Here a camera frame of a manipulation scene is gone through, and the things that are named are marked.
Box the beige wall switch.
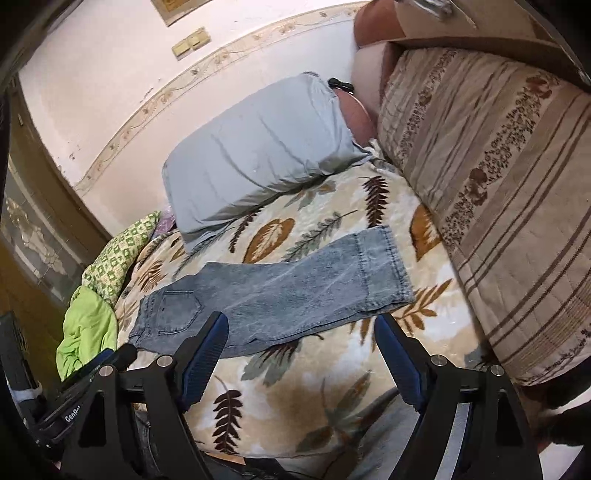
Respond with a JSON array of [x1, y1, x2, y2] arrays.
[[172, 27, 212, 59]]

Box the cardboard sheet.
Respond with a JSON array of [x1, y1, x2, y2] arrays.
[[387, 0, 589, 85]]

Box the grey-blue denim pants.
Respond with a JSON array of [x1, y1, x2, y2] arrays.
[[127, 225, 415, 358]]

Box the grey-blue pillow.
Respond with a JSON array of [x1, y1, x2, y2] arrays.
[[161, 71, 377, 254]]

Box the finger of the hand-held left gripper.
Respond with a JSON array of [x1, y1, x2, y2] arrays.
[[62, 344, 139, 385]]

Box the wall poster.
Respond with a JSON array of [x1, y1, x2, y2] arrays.
[[151, 0, 200, 27]]

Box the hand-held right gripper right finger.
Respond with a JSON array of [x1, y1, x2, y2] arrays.
[[374, 313, 546, 480]]

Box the green patterned cloth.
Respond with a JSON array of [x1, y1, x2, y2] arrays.
[[82, 210, 162, 308]]

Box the bright green cloth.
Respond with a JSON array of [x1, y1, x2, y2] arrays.
[[56, 285, 118, 381]]

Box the wooden door with glass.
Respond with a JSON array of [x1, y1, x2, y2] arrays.
[[0, 76, 112, 324]]

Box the purple cloth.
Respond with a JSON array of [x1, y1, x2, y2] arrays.
[[154, 210, 178, 238]]

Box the striped beige quilted cushion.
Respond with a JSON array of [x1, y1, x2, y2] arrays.
[[376, 46, 591, 386]]

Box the leaf print blanket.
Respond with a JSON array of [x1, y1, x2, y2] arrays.
[[113, 161, 490, 460]]

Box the brown cushion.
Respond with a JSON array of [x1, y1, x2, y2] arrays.
[[353, 0, 407, 49]]

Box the black object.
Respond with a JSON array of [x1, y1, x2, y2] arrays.
[[0, 310, 44, 418]]

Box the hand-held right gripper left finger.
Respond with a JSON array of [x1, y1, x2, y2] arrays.
[[60, 311, 230, 480]]

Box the white pillow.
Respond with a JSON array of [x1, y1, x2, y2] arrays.
[[351, 41, 400, 114]]

